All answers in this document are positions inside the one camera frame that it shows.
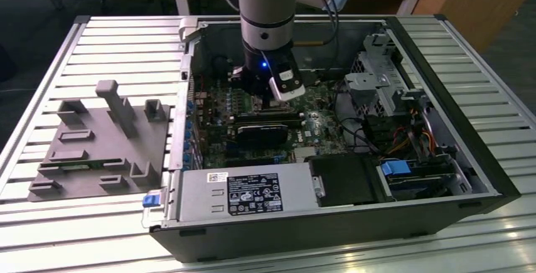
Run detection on silver case handle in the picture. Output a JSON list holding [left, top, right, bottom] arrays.
[[177, 17, 208, 43]]

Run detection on yellow and orange wires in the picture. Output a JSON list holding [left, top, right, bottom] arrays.
[[384, 127, 435, 156]]

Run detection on black open PC case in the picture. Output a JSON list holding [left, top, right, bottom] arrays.
[[148, 14, 523, 263]]

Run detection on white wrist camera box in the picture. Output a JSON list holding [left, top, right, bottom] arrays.
[[267, 62, 308, 102]]

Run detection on grey plastic parts rack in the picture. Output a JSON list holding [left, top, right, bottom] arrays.
[[25, 80, 175, 203]]

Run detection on silver power supply with label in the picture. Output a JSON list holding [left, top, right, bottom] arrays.
[[165, 161, 325, 223]]

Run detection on CPU socket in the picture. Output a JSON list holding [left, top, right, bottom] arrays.
[[249, 95, 295, 116]]

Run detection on black RAM slots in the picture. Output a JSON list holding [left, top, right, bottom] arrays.
[[235, 112, 305, 126]]

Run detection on black graphics card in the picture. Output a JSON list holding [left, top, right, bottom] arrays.
[[235, 122, 289, 144]]

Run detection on grey metal drive cage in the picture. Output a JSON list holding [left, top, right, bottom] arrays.
[[343, 33, 432, 119]]

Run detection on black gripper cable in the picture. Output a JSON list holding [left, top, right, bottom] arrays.
[[307, 0, 341, 45]]

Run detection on black drive bay cover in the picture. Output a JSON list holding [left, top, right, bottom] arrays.
[[308, 153, 383, 208]]

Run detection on small silver heatsink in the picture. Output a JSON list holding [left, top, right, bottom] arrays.
[[295, 146, 319, 163]]

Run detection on black internal cables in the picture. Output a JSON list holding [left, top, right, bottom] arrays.
[[339, 115, 383, 155]]

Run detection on brown wooden cabinet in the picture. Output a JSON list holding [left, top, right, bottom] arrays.
[[412, 0, 536, 53]]

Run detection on blue case latch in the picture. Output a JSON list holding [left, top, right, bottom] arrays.
[[141, 193, 163, 208]]

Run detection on blue disk carrier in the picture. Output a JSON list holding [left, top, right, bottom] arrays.
[[380, 159, 413, 178]]

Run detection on green motherboard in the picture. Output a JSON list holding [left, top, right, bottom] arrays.
[[195, 72, 357, 169]]

